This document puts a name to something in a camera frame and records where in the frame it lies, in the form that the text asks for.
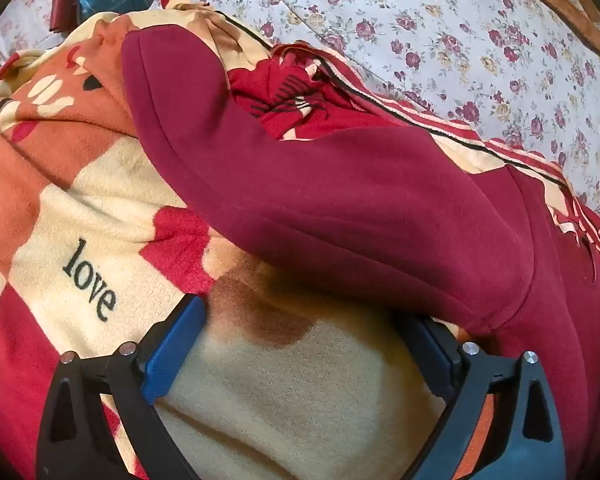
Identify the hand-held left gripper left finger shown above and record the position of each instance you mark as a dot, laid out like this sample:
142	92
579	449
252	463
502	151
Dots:
175	347

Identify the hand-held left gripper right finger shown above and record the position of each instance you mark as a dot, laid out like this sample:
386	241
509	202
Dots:
434	357

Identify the wooden headboard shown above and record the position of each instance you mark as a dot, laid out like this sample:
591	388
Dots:
570	0

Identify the white floral bed sheet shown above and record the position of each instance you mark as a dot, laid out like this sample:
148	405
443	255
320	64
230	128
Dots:
430	35

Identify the red orange cream printed blanket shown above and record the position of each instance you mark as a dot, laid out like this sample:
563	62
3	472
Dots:
80	200

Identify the maroon sweatshirt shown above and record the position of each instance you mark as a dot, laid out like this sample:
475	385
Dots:
330	185

